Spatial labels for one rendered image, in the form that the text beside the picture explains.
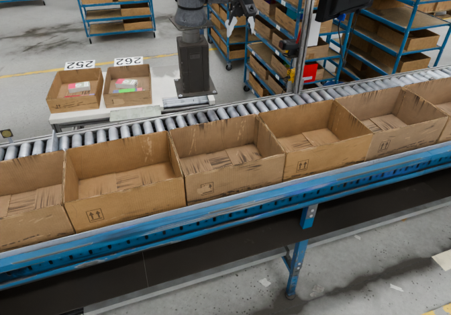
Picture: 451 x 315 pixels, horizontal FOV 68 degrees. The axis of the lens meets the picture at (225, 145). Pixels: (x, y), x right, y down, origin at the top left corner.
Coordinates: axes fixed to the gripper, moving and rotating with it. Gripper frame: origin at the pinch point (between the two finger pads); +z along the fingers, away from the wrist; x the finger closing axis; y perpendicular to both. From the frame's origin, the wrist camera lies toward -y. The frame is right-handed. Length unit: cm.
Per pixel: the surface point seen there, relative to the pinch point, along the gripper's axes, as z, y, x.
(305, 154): 27, -52, -5
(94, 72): 58, 98, 59
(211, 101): 60, 41, -5
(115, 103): 60, 57, 52
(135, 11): 111, 365, -21
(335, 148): 27, -53, -19
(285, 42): 24, 35, -49
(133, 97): 56, 55, 42
